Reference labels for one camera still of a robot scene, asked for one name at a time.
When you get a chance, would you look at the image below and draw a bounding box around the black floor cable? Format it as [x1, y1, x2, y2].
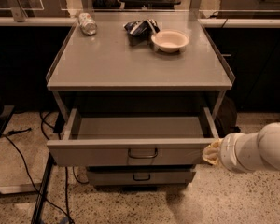
[3, 110, 76, 224]

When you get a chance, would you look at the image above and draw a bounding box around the grey drawer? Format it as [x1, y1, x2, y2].
[86, 165, 195, 186]
[47, 107, 223, 167]

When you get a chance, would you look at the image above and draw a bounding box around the white bowl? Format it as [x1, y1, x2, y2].
[151, 29, 189, 53]

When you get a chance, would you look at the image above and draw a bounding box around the grey metal cabinet table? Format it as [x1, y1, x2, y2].
[45, 10, 237, 123]

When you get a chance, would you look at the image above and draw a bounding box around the black backpack behind cabinet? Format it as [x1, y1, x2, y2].
[215, 97, 241, 138]

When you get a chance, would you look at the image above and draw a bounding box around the grey lower drawer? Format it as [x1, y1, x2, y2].
[86, 165, 195, 186]

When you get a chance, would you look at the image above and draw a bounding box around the black table leg frame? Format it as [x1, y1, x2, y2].
[31, 155, 54, 224]

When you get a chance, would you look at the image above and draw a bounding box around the crumpled blue chip bag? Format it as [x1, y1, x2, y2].
[123, 19, 160, 37]

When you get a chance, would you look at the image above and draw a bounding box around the silver soda can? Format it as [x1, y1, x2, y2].
[78, 13, 97, 35]

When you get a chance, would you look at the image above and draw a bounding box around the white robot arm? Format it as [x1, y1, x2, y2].
[202, 122, 280, 174]

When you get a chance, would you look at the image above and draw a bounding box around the grey top drawer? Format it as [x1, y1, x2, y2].
[47, 107, 223, 167]

